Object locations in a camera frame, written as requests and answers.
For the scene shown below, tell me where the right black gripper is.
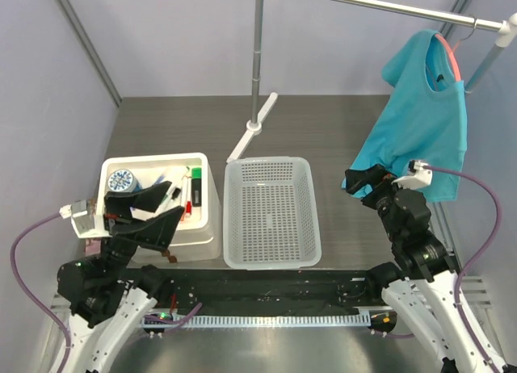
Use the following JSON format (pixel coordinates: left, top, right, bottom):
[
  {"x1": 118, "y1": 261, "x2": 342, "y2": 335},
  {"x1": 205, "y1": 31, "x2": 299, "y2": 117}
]
[{"x1": 346, "y1": 162, "x2": 406, "y2": 241}]

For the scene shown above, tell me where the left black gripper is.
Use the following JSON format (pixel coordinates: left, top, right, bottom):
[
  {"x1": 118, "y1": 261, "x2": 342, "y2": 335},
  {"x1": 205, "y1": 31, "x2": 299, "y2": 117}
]
[{"x1": 100, "y1": 180, "x2": 185, "y2": 281}]

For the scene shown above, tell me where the blue t shirt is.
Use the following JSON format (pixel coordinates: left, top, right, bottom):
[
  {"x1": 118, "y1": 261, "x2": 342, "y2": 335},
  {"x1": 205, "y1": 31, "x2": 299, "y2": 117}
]
[{"x1": 351, "y1": 30, "x2": 468, "y2": 203}]

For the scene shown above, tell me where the pink clothes hanger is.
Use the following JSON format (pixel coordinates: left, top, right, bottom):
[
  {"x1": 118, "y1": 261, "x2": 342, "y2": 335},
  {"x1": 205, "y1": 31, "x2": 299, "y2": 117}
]
[{"x1": 435, "y1": 33, "x2": 473, "y2": 82}]

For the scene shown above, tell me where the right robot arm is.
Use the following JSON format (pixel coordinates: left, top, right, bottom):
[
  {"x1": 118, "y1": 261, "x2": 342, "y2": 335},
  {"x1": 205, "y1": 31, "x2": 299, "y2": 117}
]
[{"x1": 345, "y1": 160, "x2": 516, "y2": 372}]

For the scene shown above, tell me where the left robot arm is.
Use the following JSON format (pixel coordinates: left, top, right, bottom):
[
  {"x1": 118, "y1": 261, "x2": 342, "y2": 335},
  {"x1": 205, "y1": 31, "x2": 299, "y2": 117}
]
[{"x1": 51, "y1": 181, "x2": 185, "y2": 372}]

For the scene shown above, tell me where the blue white tape roll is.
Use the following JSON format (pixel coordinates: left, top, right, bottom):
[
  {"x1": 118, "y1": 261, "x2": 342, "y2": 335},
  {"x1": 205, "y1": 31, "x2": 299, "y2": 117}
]
[{"x1": 107, "y1": 169, "x2": 141, "y2": 193}]

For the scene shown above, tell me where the red marker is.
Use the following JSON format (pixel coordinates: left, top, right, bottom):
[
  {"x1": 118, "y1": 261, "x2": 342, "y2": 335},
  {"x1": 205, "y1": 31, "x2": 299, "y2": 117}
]
[{"x1": 185, "y1": 177, "x2": 192, "y2": 218}]

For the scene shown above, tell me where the pink snack packet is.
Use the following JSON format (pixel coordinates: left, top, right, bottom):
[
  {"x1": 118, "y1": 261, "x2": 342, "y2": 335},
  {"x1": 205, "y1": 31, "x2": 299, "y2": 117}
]
[{"x1": 84, "y1": 237, "x2": 102, "y2": 256}]

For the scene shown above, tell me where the white storage bin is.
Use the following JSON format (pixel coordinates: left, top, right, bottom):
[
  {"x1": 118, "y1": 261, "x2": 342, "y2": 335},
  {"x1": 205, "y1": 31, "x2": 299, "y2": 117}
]
[{"x1": 96, "y1": 153, "x2": 222, "y2": 262}]

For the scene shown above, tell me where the green highlighter marker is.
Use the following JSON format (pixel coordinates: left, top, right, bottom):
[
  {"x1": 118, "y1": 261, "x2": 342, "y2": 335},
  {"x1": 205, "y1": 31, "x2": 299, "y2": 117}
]
[{"x1": 191, "y1": 167, "x2": 202, "y2": 207}]

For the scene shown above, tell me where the white perforated basket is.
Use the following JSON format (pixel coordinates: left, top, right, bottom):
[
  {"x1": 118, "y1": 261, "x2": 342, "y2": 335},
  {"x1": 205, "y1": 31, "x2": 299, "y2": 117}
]
[{"x1": 223, "y1": 157, "x2": 322, "y2": 270}]

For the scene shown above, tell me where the metal clothes rack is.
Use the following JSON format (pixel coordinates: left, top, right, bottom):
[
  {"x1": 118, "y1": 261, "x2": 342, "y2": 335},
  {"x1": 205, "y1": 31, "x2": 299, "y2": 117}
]
[{"x1": 226, "y1": 0, "x2": 516, "y2": 163}]

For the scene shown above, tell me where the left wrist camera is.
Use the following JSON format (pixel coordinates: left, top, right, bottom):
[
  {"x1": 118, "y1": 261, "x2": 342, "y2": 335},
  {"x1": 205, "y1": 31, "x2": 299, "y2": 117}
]
[{"x1": 59, "y1": 199, "x2": 109, "y2": 239}]

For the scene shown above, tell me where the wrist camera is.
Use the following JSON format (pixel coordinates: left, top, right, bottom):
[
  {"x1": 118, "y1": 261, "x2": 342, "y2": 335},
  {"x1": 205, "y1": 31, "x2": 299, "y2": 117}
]
[
  {"x1": 59, "y1": 199, "x2": 109, "y2": 239},
  {"x1": 393, "y1": 160, "x2": 432, "y2": 191}
]

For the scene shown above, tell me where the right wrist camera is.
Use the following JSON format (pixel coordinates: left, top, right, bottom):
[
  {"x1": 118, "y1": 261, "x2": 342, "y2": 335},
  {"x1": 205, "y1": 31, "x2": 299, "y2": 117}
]
[{"x1": 393, "y1": 160, "x2": 432, "y2": 191}]

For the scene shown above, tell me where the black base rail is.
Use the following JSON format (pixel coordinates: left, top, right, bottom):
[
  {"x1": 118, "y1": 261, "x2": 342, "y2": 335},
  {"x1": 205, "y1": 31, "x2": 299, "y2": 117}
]
[{"x1": 120, "y1": 267, "x2": 401, "y2": 313}]

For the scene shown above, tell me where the white cable duct strip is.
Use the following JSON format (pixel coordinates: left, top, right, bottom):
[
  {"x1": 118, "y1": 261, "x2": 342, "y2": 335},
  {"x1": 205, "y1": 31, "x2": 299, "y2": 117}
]
[{"x1": 139, "y1": 312, "x2": 372, "y2": 329}]

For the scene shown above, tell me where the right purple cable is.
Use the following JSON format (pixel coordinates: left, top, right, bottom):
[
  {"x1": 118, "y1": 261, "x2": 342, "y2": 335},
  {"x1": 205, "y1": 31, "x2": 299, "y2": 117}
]
[{"x1": 430, "y1": 166, "x2": 502, "y2": 370}]

